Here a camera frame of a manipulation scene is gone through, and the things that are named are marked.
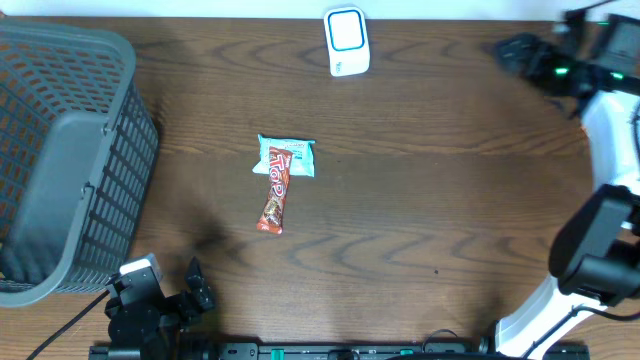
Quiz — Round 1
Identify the black cable right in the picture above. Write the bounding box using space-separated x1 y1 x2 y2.
519 304 640 360

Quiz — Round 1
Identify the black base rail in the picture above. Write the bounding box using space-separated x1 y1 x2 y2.
88 341 591 360

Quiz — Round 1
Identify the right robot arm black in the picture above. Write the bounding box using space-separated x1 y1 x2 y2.
479 7 639 359

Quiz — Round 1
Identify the white barcode scanner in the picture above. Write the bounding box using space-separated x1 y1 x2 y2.
323 6 371 77

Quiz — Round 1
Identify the red-brown chocolate bar wrapper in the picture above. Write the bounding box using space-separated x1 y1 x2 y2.
256 147 293 235

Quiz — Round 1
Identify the light teal wet wipes pack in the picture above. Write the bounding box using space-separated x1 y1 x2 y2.
252 134 315 178

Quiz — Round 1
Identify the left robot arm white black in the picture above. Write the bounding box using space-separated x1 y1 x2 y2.
105 254 215 359

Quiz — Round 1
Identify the grey plastic mesh basket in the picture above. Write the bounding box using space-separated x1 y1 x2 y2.
1 19 159 308

